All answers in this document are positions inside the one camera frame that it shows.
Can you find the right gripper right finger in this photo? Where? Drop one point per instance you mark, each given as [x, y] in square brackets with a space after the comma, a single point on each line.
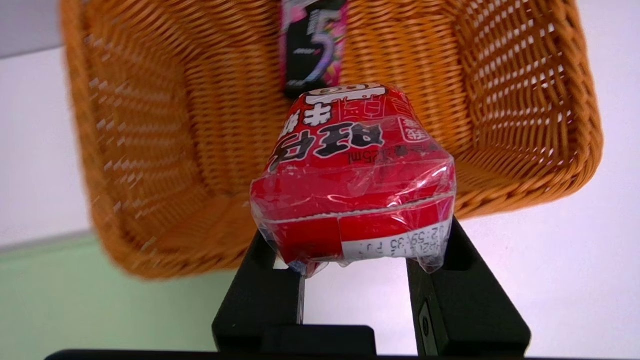
[465, 300]

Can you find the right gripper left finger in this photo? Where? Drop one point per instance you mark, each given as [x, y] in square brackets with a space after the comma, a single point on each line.
[262, 300]

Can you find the red snack packet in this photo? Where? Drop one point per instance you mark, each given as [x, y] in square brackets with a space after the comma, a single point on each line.
[350, 190]

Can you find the black gum box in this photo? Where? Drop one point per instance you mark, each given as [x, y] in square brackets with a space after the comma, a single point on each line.
[312, 45]

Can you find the orange wicker basket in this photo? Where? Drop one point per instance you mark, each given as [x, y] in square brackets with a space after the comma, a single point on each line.
[200, 150]

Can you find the light green plastic tray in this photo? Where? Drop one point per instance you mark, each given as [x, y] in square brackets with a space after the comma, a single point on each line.
[75, 300]

